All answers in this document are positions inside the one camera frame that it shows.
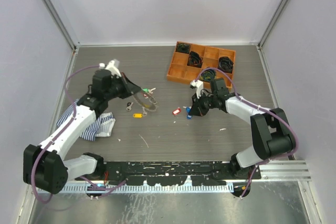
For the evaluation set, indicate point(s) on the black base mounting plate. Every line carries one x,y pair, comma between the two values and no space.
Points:
207,173

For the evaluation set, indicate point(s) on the black rolled belt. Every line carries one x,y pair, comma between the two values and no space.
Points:
194,60
225,64
183,48

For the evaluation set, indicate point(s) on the red plastic key tag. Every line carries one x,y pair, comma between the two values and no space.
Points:
176,111

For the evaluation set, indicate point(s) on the black headed key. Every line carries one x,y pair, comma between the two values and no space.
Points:
129,106

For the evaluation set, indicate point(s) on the silver key with blue tag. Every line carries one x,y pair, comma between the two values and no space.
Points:
187,108

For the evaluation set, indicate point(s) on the green plastic key tag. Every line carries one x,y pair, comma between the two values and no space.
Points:
150,91

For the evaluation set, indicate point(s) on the striped blue white cloth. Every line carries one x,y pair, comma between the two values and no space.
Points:
101,127

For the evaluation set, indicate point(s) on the large metal disc keyring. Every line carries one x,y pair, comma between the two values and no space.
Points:
150,104

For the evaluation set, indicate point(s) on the black rolled belt back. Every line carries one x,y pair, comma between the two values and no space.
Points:
183,48

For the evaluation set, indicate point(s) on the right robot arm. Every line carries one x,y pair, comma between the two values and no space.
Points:
270,130

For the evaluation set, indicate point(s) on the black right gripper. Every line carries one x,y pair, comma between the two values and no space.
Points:
197,108

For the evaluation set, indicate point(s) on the slotted cable duct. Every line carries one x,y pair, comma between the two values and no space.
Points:
80,187

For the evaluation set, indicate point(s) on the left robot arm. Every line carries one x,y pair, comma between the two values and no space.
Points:
44,165

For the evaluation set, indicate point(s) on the orange wooden compartment tray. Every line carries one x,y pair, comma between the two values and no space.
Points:
180,72

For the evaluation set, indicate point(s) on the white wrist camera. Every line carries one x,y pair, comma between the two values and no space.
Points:
113,67
198,86

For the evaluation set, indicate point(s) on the key with yellow tag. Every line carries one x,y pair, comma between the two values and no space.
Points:
140,115

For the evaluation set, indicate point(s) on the black rolled belt middle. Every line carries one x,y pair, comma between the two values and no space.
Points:
194,60

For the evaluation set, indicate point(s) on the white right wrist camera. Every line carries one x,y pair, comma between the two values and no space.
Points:
198,86

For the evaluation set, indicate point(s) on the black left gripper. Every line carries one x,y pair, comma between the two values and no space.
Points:
129,88

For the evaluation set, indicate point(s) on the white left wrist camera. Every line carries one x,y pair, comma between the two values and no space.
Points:
113,67

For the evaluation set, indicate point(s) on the right aluminium frame rail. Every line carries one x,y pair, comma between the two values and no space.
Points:
290,170

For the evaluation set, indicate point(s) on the blue yellow rolled belt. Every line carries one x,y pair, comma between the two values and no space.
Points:
208,75

